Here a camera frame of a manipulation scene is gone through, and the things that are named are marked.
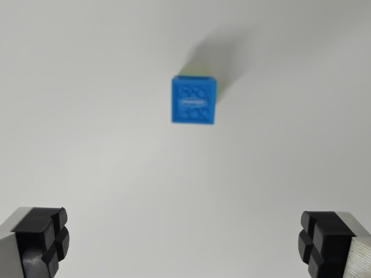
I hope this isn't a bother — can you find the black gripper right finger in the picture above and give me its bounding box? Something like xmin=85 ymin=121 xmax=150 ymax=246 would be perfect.
xmin=297 ymin=210 xmax=371 ymax=278

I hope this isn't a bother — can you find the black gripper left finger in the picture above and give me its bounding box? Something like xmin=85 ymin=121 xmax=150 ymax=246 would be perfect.
xmin=0 ymin=206 xmax=71 ymax=278

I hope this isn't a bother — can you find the blue textured rubber cube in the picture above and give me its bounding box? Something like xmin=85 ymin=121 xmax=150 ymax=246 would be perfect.
xmin=170 ymin=75 xmax=218 ymax=125

